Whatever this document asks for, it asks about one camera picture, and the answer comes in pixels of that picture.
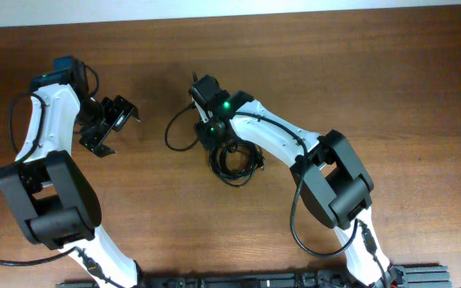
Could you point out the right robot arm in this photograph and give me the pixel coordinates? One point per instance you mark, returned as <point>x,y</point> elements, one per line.
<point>331,180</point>

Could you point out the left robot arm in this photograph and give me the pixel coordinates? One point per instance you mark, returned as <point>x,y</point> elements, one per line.
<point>51,200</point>

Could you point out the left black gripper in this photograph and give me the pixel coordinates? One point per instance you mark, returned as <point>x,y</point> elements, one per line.
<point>119,111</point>

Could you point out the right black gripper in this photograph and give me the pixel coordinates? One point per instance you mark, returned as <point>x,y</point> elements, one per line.
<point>204,137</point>

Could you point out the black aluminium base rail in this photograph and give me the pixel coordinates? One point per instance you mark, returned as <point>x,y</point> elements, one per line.
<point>397,276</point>

